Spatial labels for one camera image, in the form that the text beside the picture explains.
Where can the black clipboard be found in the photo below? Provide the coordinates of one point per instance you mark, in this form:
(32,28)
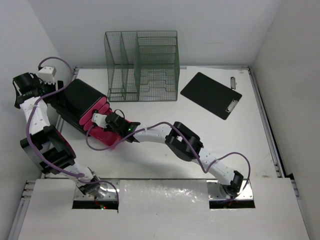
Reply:
(211,95)

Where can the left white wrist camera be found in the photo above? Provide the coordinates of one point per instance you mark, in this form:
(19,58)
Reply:
(47,74)

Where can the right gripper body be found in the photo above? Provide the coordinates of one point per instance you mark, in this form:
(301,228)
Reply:
(109,128)

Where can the green wire mesh organizer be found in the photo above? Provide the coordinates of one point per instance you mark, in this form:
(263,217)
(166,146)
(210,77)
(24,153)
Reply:
(142,66)

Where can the black pink drawer unit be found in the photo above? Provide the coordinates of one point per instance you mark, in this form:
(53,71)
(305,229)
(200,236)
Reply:
(77,103)

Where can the small metal binder clip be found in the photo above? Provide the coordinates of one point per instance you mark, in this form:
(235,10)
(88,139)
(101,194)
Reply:
(233,83)

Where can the aluminium table edge rail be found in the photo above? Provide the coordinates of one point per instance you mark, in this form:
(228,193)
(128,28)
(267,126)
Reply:
(74,75)

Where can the white paper sheet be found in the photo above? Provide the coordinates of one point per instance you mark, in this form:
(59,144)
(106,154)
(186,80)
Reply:
(222,76)

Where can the white front cover board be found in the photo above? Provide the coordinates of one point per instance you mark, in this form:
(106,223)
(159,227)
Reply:
(164,210)

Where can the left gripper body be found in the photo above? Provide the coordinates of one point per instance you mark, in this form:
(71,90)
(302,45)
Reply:
(45,88)

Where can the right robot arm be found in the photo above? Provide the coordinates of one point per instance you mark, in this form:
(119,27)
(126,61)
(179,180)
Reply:
(183,142)

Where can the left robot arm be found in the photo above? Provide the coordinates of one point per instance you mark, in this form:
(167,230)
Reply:
(43,143)

